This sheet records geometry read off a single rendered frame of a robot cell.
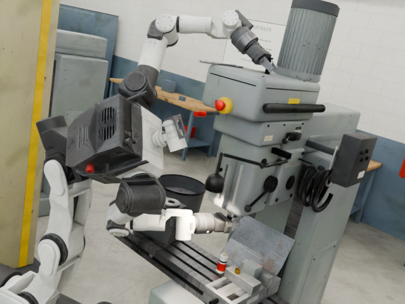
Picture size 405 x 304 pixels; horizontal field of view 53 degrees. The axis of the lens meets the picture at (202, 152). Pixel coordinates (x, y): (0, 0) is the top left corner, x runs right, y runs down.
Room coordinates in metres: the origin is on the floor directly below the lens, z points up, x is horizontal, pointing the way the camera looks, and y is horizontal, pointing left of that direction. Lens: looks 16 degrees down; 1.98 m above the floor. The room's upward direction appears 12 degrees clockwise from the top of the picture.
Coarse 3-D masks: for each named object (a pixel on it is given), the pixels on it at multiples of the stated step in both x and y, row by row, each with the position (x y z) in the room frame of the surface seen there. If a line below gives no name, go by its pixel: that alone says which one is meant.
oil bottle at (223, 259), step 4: (224, 252) 1.68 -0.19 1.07; (220, 256) 1.68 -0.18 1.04; (224, 256) 1.67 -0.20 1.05; (220, 260) 1.67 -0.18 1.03; (224, 260) 1.67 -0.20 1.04; (220, 264) 1.67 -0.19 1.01; (224, 264) 1.67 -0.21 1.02; (216, 268) 1.69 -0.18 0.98; (220, 268) 1.67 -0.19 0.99; (224, 268) 1.67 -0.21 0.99; (220, 272) 1.67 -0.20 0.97; (224, 272) 1.68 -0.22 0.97
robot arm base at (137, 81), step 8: (136, 72) 1.54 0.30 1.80; (144, 72) 1.54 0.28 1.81; (128, 80) 1.52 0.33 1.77; (136, 80) 1.52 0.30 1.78; (144, 80) 1.52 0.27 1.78; (120, 88) 1.52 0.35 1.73; (128, 88) 1.51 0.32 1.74; (136, 88) 1.50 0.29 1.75; (144, 88) 1.51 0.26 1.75; (128, 96) 1.51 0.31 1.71; (144, 104) 1.55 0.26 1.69; (152, 104) 1.61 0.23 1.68
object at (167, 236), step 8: (168, 200) 1.90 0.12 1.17; (176, 200) 1.93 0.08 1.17; (168, 208) 1.84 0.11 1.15; (176, 208) 1.86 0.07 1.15; (184, 208) 1.90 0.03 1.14; (176, 216) 1.84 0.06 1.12; (168, 224) 1.82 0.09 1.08; (144, 232) 1.88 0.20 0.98; (152, 232) 1.86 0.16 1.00; (160, 232) 1.84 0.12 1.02; (168, 232) 1.82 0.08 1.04; (160, 240) 1.84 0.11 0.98; (168, 240) 1.82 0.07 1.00
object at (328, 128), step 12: (336, 108) 2.19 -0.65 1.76; (312, 120) 1.81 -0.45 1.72; (324, 120) 1.92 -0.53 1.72; (336, 120) 2.03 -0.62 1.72; (348, 120) 2.16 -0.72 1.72; (312, 132) 1.84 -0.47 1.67; (324, 132) 1.95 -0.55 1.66; (336, 132) 2.07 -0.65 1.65; (348, 132) 2.19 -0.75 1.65; (288, 144) 1.68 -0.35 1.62; (300, 144) 1.77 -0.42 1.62; (324, 144) 1.98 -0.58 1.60; (336, 144) 2.11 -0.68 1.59
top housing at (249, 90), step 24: (216, 72) 1.53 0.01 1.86; (240, 72) 1.47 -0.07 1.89; (264, 72) 1.70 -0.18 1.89; (216, 96) 1.51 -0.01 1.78; (240, 96) 1.45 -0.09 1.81; (264, 96) 1.42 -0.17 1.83; (288, 96) 1.55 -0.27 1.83; (312, 96) 1.71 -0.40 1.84; (264, 120) 1.46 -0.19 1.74; (288, 120) 1.63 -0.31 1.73
